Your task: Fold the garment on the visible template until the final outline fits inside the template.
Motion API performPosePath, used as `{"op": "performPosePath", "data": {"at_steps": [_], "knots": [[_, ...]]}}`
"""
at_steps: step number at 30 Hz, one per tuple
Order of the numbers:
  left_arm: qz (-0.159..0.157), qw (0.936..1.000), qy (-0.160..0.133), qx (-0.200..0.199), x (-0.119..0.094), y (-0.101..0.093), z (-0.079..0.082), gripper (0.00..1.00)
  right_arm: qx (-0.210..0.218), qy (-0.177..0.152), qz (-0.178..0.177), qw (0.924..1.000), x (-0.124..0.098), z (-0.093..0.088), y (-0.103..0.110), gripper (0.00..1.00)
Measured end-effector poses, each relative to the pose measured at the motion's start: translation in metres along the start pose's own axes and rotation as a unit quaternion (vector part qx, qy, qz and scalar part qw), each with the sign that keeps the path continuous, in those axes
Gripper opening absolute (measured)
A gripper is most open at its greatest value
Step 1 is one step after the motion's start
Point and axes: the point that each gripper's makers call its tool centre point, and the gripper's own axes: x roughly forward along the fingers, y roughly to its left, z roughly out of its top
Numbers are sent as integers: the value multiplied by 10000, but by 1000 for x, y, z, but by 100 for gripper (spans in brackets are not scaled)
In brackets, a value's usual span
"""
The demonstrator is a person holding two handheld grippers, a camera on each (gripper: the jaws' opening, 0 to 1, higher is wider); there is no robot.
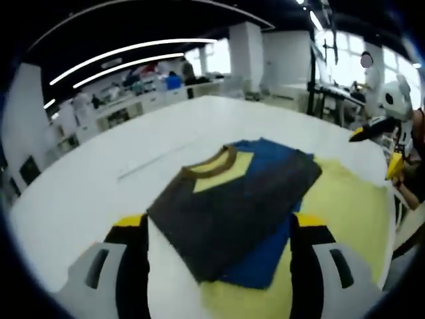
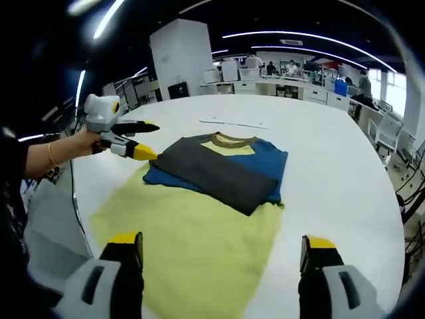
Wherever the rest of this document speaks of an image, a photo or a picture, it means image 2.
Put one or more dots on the black low cabinet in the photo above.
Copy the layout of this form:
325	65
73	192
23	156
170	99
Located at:
178	90

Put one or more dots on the yellow blue grey garment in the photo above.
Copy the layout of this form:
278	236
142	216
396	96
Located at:
199	232

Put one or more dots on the blue plastic box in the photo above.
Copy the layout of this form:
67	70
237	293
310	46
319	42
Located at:
341	87

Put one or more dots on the white boxy appliance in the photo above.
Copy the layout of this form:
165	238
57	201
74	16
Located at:
229	70

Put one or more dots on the ceiling strip light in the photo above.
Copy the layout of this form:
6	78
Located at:
108	20
80	88

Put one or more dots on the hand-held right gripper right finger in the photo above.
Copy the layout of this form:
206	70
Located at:
335	285

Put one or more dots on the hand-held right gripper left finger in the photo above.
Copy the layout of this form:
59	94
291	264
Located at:
96	285

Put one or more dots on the black metal stand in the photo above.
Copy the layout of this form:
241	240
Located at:
411	192

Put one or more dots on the long curved ceiling light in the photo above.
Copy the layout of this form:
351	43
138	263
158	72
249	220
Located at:
308	35

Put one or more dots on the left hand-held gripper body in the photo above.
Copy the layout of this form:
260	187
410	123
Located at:
99	111

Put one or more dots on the white square pillar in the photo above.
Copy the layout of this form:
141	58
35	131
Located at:
181	56

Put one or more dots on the thin white template strip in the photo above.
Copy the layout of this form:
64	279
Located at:
232	123

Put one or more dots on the long white workbench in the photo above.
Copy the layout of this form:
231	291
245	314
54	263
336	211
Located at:
275	84

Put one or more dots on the person's left hand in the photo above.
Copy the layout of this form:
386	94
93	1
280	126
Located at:
78	141

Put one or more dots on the person's dark clothing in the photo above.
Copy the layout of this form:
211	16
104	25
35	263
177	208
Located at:
11	216

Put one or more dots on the white office chair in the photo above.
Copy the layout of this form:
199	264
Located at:
386	131

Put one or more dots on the ceiling air vent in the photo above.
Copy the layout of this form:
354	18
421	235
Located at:
291	42

